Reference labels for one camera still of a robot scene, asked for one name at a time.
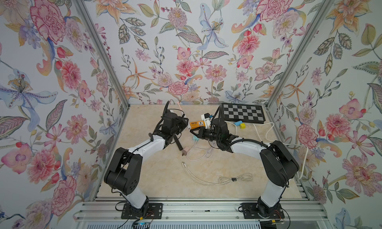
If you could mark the pink charger adapter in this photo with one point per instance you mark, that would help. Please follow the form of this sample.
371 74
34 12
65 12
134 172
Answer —
185 151

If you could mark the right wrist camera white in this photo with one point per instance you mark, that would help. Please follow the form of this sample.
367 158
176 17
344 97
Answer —
206 118

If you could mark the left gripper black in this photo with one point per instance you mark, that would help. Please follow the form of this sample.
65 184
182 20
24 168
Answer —
183 123

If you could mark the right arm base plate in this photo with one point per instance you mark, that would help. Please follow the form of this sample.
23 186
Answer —
254 211

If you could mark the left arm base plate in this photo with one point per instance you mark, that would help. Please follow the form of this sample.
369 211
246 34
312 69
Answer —
148 211

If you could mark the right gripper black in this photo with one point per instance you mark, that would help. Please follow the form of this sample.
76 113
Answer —
202 133

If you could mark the orange power strip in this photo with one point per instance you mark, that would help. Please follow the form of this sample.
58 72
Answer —
197 124

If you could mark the black white checkerboard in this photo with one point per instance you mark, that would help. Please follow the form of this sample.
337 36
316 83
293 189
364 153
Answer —
241 112

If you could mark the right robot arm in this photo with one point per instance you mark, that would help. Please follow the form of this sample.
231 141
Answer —
279 164

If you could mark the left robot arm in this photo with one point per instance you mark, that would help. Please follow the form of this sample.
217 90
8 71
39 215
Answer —
124 169

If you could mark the black electric toothbrush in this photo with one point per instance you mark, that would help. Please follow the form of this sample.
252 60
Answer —
180 147

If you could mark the aluminium front rail frame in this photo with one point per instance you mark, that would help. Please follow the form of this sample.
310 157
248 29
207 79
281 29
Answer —
187 213

